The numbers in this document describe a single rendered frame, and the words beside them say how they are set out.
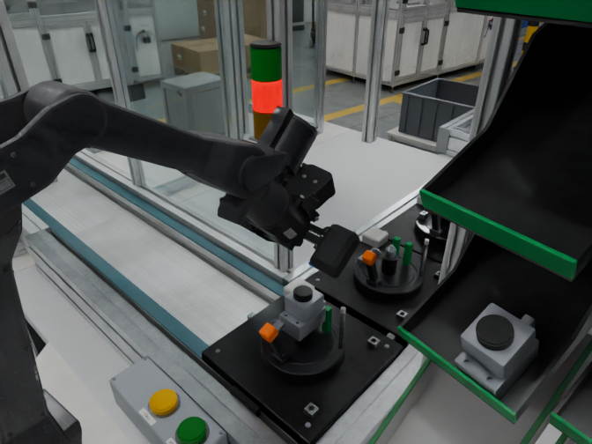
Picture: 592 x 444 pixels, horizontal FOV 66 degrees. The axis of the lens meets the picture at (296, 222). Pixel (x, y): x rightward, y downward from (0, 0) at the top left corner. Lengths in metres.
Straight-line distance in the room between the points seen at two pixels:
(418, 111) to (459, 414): 2.18
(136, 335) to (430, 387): 0.51
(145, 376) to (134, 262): 0.39
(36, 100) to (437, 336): 0.41
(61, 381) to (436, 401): 0.67
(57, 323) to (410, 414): 0.76
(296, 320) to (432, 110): 2.03
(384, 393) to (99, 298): 0.56
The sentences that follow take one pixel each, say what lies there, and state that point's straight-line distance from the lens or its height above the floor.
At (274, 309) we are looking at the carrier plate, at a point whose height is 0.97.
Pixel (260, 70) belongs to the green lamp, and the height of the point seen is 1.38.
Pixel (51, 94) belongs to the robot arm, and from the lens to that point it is 0.35.
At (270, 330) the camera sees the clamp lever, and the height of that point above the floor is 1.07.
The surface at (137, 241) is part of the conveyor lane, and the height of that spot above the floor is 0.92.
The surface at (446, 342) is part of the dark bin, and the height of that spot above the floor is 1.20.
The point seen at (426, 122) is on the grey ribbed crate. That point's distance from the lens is 2.64.
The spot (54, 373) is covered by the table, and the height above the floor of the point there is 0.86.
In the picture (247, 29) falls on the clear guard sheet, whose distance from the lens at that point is 0.84.
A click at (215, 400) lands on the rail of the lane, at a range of 0.76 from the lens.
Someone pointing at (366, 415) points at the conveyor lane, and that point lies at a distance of 0.74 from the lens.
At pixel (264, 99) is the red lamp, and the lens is 0.76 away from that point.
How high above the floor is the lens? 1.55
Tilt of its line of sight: 32 degrees down
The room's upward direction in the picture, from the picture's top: straight up
